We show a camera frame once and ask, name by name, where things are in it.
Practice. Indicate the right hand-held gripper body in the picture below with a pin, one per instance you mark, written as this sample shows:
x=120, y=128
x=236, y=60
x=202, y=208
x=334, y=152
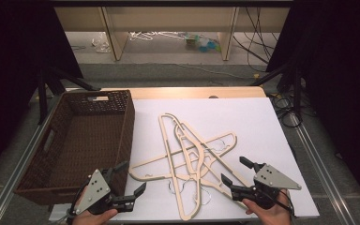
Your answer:
x=270, y=179

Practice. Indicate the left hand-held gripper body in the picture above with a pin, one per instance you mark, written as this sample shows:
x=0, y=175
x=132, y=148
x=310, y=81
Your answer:
x=95, y=192

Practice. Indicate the beige plastic clothes hanger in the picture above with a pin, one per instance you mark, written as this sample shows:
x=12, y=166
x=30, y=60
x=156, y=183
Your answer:
x=156, y=162
x=200, y=156
x=218, y=161
x=172, y=175

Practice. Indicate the brown woven basket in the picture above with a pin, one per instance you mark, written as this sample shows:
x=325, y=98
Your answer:
x=84, y=146

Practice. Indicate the person's left hand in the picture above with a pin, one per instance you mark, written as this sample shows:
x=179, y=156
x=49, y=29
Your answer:
x=90, y=219

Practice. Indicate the person's right hand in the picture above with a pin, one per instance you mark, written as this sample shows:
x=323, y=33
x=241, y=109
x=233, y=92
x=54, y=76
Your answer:
x=275, y=216

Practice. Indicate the white paper sheet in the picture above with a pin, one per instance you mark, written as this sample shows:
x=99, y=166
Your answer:
x=247, y=125

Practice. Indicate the black tripod stand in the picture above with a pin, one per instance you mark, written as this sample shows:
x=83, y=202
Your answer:
x=293, y=81
x=43, y=93

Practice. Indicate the dark curtain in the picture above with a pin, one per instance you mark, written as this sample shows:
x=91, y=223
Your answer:
x=340, y=78
x=15, y=62

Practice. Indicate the clear plastic bag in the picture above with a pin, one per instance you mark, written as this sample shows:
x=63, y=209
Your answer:
x=101, y=43

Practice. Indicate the colourful plastic clutter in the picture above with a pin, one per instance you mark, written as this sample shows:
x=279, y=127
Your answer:
x=203, y=43

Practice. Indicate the beige wooden desk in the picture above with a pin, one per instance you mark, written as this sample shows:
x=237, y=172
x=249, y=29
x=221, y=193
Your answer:
x=168, y=18

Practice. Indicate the aluminium frame rail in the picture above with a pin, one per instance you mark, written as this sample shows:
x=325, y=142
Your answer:
x=322, y=168
x=18, y=165

